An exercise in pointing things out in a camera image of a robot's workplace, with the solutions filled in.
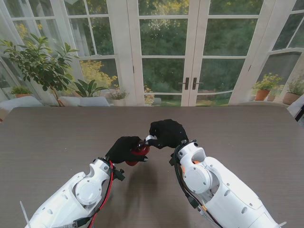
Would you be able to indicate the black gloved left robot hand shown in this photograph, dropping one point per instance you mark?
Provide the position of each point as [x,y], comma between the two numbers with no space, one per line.
[120,150]

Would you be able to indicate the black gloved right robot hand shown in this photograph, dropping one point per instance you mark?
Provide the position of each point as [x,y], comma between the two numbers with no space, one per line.
[171,133]

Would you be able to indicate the red transparent sample bottle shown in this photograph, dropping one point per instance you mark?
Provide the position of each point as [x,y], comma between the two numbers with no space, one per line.
[141,150]

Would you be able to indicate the white bottle cap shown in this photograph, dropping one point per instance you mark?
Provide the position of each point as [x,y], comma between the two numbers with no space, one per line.
[149,138]

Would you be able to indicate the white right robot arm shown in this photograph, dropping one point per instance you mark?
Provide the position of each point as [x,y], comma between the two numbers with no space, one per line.
[221,187]

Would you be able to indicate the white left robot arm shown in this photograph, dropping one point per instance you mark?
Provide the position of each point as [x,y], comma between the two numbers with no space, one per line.
[73,197]

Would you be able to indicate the orange oval tray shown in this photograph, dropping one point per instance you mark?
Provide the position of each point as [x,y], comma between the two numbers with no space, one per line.
[184,172]

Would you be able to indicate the flowering plant in white pot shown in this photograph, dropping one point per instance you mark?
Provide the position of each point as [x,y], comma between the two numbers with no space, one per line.
[118,96]

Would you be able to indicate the white planter box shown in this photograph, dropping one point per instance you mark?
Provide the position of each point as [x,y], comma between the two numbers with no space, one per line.
[83,101]

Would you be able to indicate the broad leaf green plant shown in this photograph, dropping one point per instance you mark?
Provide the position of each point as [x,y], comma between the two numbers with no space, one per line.
[88,89]

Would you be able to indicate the yellow flowers in terracotta pot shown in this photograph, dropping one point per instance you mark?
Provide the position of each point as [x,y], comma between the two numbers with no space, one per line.
[262,93]

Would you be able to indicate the small empty clay pot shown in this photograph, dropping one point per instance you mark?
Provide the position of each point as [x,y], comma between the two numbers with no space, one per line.
[271,97]

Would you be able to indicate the pale grey sofa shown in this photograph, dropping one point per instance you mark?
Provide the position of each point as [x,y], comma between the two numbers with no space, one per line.
[19,102]

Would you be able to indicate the small plant in terracotta pot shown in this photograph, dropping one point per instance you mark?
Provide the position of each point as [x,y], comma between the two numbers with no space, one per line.
[20,91]

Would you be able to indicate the tall leafy green plant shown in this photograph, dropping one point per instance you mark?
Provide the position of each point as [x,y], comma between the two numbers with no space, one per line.
[38,64]

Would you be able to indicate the plant in beige pot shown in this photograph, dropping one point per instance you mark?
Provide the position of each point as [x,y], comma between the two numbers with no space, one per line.
[292,97]

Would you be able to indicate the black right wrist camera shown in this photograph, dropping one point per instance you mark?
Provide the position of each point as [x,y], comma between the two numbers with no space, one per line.
[172,159]

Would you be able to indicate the white chair with dark frame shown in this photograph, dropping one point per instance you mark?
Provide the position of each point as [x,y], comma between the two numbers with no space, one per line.
[297,107]

